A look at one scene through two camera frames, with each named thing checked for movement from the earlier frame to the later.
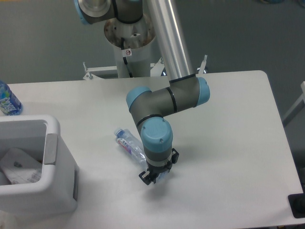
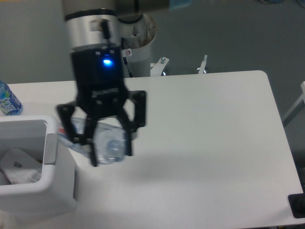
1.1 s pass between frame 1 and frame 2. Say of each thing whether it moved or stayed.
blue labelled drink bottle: stayed
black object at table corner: stayed
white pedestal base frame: stayed
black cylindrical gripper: moved
